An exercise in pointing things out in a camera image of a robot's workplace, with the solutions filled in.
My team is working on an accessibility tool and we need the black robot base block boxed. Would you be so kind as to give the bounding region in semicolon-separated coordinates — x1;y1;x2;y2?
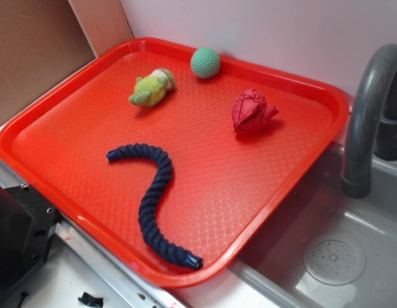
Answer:
0;186;59;304

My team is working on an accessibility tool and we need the red plastic tray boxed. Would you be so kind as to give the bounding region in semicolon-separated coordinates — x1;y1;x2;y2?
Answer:
0;38;349;288

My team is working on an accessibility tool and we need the red crumpled cloth ball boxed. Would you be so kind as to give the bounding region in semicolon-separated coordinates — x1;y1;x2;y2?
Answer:
231;88;280;133

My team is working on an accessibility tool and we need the green plush toy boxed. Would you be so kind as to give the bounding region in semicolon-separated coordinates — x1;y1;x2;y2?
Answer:
128;68;176;108

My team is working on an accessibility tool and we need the teal textured ball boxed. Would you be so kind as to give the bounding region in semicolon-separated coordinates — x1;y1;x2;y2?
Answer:
190;47;221;79

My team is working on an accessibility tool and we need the grey toy sink basin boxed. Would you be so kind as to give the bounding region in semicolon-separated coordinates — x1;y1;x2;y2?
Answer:
229;137;397;308

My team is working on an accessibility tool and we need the grey toy faucet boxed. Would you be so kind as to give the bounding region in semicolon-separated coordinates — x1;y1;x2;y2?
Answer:
341;44;397;198

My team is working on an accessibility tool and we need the round sink drain cover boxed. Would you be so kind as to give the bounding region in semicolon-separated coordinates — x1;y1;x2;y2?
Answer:
303;232;366;286

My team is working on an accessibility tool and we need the black tape scrap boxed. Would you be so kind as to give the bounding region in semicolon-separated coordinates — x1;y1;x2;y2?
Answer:
78;292;104;308

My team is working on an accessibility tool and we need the brown cardboard panel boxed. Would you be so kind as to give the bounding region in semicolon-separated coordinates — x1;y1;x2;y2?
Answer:
0;1;133;127

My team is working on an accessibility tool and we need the dark blue twisted rope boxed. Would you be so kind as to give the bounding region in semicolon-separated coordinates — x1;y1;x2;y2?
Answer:
106;142;205;270

